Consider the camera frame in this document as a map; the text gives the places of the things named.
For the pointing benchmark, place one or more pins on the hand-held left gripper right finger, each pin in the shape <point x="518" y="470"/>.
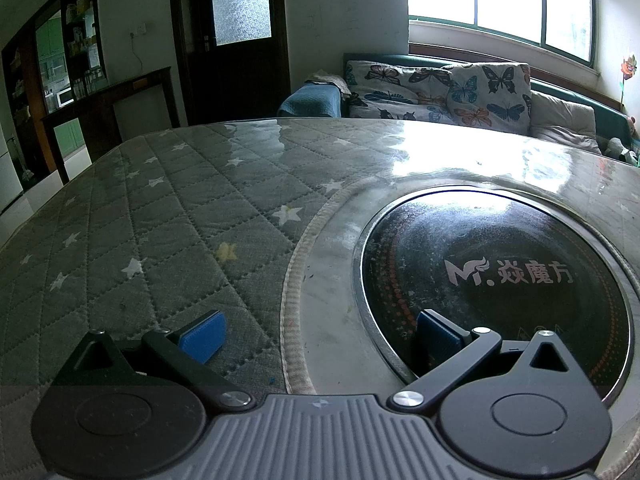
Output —
<point x="437" y="332"/>

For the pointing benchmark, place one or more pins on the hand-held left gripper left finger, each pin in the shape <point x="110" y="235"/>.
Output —
<point x="202" y="335"/>

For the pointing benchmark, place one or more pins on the round black induction cooktop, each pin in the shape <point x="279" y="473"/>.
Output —
<point x="475" y="240"/>

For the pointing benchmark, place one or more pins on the square butterfly print pillow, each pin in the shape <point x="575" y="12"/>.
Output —
<point x="485" y="95"/>

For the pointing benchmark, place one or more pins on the beige pillow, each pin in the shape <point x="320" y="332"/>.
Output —
<point x="560" y="120"/>

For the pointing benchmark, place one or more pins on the long butterfly print pillow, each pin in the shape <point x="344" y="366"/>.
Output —
<point x="395" y="85"/>

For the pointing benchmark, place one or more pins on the dark wooden sideboard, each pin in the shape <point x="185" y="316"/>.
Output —
<point x="100" y="105"/>

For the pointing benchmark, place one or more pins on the white refrigerator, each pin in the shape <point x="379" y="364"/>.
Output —
<point x="7" y="175"/>

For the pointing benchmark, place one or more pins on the grey plush toy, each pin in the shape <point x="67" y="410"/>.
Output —
<point x="617" y="147"/>

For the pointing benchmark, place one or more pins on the blue blanket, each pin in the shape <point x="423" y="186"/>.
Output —
<point x="310" y="100"/>

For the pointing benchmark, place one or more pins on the dark wooden door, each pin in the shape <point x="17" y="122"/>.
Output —
<point x="235" y="75"/>

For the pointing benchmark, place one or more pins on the teal sofa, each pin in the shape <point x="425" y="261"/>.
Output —
<point x="607" y="120"/>

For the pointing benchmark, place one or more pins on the white microwave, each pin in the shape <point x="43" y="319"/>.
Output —
<point x="65" y="97"/>

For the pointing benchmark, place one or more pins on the white fluffy towel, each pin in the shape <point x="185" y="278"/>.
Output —
<point x="327" y="79"/>

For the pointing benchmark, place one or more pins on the brown shelf cabinet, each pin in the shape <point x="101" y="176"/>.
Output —
<point x="30" y="85"/>

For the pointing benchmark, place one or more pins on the colourful pinwheel toy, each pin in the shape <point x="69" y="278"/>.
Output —
<point x="629" y="67"/>

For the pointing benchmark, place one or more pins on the white wall switch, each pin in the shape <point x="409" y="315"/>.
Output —
<point x="141" y="28"/>

